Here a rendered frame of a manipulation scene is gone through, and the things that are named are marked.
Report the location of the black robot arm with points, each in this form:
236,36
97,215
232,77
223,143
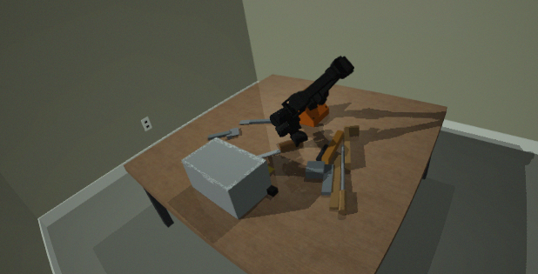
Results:
316,93

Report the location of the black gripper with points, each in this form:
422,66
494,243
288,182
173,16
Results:
297,136

